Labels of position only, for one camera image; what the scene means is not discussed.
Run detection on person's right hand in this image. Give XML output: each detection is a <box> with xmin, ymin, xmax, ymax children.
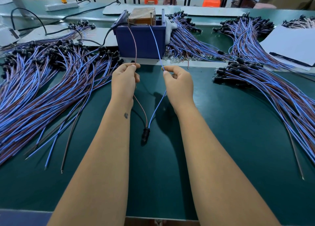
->
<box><xmin>163</xmin><ymin>65</ymin><xmax>195</xmax><ymax>113</ymax></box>

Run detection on person's left hand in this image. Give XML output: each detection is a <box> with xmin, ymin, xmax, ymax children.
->
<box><xmin>111</xmin><ymin>62</ymin><xmax>141</xmax><ymax>108</ymax></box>

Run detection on blue plastic tester box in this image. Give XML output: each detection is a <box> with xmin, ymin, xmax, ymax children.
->
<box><xmin>114</xmin><ymin>9</ymin><xmax>169</xmax><ymax>59</ymax></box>

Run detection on blue brown plug cable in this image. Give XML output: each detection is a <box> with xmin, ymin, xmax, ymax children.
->
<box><xmin>127</xmin><ymin>24</ymin><xmax>169</xmax><ymax>146</ymax></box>

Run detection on pile of wired lamps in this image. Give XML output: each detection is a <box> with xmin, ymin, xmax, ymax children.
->
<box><xmin>213</xmin><ymin>57</ymin><xmax>315</xmax><ymax>181</ymax></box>
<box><xmin>0</xmin><ymin>36</ymin><xmax>124</xmax><ymax>171</ymax></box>

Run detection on person's left forearm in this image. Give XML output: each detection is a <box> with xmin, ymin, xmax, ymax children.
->
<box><xmin>48</xmin><ymin>104</ymin><xmax>135</xmax><ymax>226</ymax></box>

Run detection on person's right forearm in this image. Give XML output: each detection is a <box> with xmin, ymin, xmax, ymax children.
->
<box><xmin>173</xmin><ymin>108</ymin><xmax>281</xmax><ymax>226</ymax></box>

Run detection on white power strip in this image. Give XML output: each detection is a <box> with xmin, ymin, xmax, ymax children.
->
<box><xmin>45</xmin><ymin>1</ymin><xmax>79</xmax><ymax>12</ymax></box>

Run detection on white flat mat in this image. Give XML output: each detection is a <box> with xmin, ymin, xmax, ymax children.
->
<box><xmin>20</xmin><ymin>25</ymin><xmax>119</xmax><ymax>47</ymax></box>
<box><xmin>181</xmin><ymin>6</ymin><xmax>248</xmax><ymax>17</ymax></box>
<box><xmin>102</xmin><ymin>3</ymin><xmax>180</xmax><ymax>16</ymax></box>

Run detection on brown cardboard block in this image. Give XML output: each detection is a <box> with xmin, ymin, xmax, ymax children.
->
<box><xmin>128</xmin><ymin>7</ymin><xmax>157</xmax><ymax>26</ymax></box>

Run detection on black pen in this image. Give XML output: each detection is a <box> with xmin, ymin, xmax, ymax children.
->
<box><xmin>269</xmin><ymin>51</ymin><xmax>313</xmax><ymax>67</ymax></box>

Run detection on pink plastic stool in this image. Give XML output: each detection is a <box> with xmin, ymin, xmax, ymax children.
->
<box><xmin>253</xmin><ymin>3</ymin><xmax>277</xmax><ymax>9</ymax></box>

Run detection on white paper sheet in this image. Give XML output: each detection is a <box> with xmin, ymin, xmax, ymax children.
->
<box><xmin>260</xmin><ymin>25</ymin><xmax>315</xmax><ymax>67</ymax></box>

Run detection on white plastic device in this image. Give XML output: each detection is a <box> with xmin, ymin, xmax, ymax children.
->
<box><xmin>0</xmin><ymin>26</ymin><xmax>20</xmax><ymax>47</ymax></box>

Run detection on loose grey wire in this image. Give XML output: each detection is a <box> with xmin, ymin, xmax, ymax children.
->
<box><xmin>60</xmin><ymin>108</ymin><xmax>82</xmax><ymax>174</ymax></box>

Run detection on black power cable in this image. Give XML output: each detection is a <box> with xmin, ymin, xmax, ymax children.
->
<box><xmin>11</xmin><ymin>1</ymin><xmax>121</xmax><ymax>37</ymax></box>

